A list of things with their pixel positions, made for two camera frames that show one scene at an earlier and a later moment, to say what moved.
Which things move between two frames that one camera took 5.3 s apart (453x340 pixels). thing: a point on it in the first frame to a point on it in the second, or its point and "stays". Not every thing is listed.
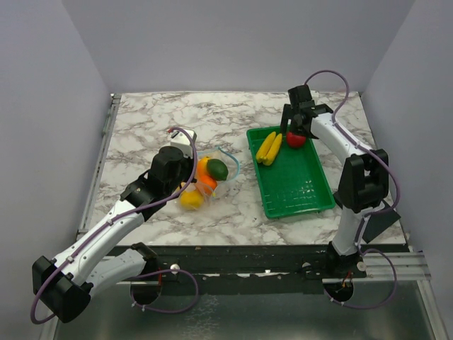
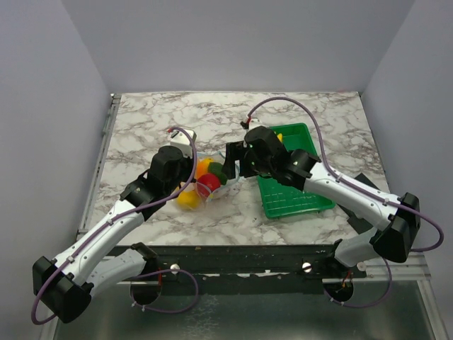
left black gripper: x=190 y=162 stays
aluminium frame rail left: x=83 y=225 stays
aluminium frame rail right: x=410 y=267 stays
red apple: x=295 y=141 to x=207 y=183
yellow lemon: x=191 y=200 stays
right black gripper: x=287 y=115 to x=236 y=151
